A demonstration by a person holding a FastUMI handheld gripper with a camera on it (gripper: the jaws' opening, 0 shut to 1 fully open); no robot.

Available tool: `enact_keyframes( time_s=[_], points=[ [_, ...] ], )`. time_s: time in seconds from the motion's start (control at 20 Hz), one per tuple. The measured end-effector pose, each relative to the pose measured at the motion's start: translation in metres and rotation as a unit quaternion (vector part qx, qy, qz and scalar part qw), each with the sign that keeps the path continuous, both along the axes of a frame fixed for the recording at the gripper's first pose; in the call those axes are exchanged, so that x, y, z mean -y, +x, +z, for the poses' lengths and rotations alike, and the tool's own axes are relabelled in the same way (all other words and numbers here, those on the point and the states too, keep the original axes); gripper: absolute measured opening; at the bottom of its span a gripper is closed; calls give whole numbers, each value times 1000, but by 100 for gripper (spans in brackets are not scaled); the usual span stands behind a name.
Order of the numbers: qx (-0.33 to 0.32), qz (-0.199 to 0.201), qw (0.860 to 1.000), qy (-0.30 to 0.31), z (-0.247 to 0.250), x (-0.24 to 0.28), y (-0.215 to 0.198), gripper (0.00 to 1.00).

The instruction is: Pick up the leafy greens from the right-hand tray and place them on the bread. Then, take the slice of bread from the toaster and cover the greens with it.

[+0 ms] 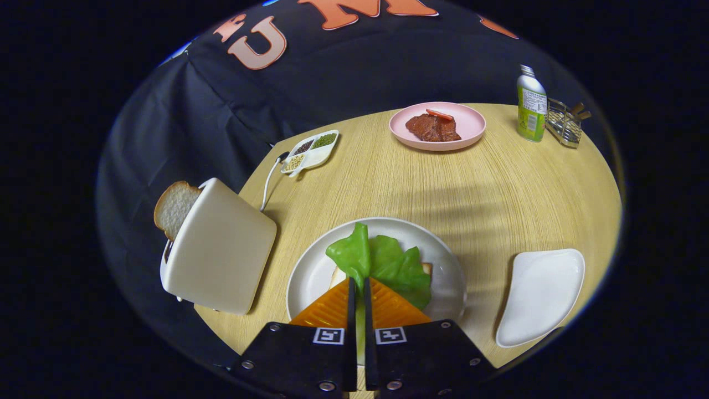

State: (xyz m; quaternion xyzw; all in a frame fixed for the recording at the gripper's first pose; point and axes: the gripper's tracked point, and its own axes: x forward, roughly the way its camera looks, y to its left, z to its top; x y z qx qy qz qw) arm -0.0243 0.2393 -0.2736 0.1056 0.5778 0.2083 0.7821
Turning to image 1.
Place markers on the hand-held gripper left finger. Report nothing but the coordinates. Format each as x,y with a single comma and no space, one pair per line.
351,360

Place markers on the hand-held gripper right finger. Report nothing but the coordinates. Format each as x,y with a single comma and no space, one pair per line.
369,360

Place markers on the green lettuce leaf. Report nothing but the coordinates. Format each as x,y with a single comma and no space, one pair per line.
388,266

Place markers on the toasted bread slice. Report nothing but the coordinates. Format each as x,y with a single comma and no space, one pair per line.
174,205

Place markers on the white bread slice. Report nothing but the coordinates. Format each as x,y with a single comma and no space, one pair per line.
337,277

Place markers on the white round plate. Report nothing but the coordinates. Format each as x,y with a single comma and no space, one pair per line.
310,271

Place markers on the cream white toaster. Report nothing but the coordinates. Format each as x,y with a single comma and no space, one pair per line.
221,249

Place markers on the white curved square plate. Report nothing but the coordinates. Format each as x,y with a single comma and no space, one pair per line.
540,296

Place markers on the white divided condiment dish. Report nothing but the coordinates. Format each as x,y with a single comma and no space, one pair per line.
316,159

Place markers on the brown meat slice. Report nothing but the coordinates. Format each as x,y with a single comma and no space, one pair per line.
429,128

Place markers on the red tomato slice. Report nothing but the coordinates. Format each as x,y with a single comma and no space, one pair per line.
439,114

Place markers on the pink round plate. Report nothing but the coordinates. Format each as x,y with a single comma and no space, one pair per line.
471,124

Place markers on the black backdrop cloth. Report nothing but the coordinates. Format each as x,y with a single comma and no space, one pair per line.
332,83

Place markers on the green and silver bottle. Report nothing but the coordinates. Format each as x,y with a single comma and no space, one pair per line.
532,111

